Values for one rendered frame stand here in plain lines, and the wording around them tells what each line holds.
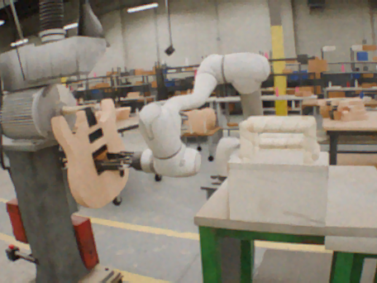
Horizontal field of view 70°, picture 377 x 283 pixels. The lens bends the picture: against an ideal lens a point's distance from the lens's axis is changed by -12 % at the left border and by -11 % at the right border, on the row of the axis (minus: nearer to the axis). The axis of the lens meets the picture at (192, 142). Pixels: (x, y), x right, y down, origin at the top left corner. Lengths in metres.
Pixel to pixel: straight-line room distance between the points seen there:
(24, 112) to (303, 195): 1.18
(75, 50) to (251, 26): 11.40
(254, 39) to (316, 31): 2.41
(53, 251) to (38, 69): 0.92
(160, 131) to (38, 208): 0.88
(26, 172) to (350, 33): 11.58
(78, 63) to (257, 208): 0.77
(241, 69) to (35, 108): 0.91
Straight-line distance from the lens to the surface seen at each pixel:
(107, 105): 1.31
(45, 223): 1.62
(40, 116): 1.37
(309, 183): 0.81
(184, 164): 1.00
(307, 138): 0.79
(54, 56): 1.21
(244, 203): 0.86
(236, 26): 12.48
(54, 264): 1.72
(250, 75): 1.36
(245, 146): 0.82
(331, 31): 12.11
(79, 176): 1.16
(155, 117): 0.90
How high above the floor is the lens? 1.33
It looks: 12 degrees down
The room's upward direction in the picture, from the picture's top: 4 degrees counter-clockwise
